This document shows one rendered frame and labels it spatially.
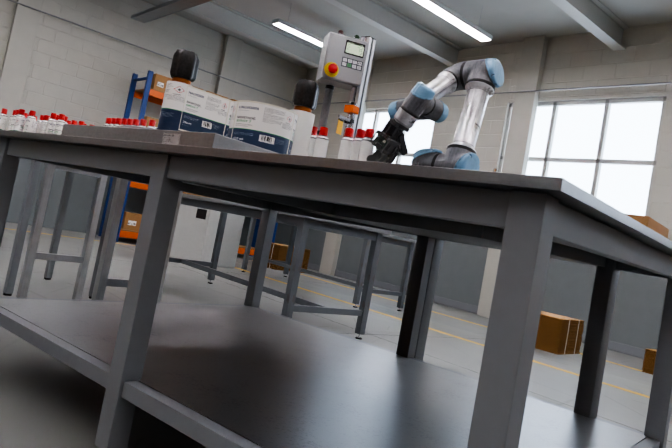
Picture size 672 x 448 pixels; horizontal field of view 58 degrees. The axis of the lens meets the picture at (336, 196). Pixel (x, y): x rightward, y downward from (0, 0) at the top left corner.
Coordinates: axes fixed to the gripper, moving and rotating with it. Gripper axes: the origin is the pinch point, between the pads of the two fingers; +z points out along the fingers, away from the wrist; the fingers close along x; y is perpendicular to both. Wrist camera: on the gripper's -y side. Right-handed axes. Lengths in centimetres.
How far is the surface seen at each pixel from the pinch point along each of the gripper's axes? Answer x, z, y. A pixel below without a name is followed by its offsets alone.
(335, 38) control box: -52, -30, -1
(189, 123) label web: -30, 15, 58
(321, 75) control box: -46.3, -14.8, 1.1
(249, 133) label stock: -4, 3, 57
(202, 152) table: 17, 4, 86
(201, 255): -354, 298, -305
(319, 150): -24.6, 7.7, 2.4
